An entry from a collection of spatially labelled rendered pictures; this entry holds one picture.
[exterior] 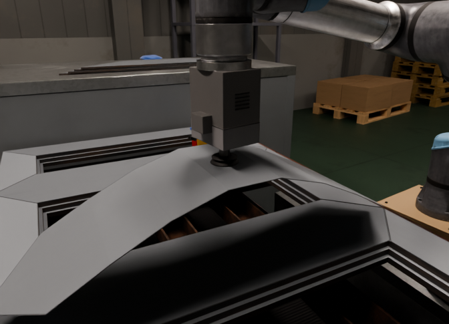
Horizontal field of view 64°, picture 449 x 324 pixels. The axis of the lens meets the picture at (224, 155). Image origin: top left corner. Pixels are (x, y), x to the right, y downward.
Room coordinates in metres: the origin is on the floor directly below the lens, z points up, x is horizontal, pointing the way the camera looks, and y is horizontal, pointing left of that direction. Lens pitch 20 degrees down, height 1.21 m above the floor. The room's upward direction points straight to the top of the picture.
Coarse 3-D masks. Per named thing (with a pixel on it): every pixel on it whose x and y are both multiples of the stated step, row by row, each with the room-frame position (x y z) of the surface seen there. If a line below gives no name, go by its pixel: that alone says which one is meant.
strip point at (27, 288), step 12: (36, 240) 0.45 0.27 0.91; (36, 252) 0.42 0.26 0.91; (24, 264) 0.40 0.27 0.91; (36, 264) 0.39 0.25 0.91; (12, 276) 0.39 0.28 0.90; (24, 276) 0.38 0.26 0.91; (36, 276) 0.37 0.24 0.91; (0, 288) 0.38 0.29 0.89; (12, 288) 0.37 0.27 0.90; (24, 288) 0.36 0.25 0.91; (36, 288) 0.35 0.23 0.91; (0, 300) 0.35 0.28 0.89; (12, 300) 0.35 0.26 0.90; (24, 300) 0.34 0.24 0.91; (36, 300) 0.33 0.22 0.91; (0, 312) 0.33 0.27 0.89; (12, 312) 0.33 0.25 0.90; (24, 312) 0.32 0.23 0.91; (36, 312) 0.31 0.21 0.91
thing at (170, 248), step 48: (144, 144) 1.13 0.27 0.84; (96, 192) 0.75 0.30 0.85; (288, 192) 0.79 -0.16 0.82; (192, 240) 0.55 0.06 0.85; (240, 240) 0.55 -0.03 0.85; (288, 240) 0.55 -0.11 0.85; (336, 240) 0.55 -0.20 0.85; (384, 240) 0.55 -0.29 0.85; (96, 288) 0.42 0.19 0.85; (144, 288) 0.42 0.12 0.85; (192, 288) 0.42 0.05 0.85; (240, 288) 0.42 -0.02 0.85; (288, 288) 0.44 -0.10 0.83; (432, 288) 0.45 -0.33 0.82
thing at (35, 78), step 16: (16, 64) 1.61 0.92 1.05; (32, 64) 1.61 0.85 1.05; (48, 64) 1.61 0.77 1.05; (64, 64) 1.61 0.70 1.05; (80, 64) 1.61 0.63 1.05; (96, 64) 1.61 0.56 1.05; (256, 64) 1.61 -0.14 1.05; (272, 64) 1.61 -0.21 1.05; (288, 64) 1.61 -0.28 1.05; (0, 80) 1.12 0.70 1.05; (16, 80) 1.12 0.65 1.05; (32, 80) 1.12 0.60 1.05; (48, 80) 1.13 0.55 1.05; (64, 80) 1.15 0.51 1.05; (80, 80) 1.17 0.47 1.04; (96, 80) 1.19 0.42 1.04; (112, 80) 1.22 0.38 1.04; (128, 80) 1.24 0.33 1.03; (144, 80) 1.27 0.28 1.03; (160, 80) 1.29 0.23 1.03; (176, 80) 1.32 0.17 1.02; (0, 96) 1.07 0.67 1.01
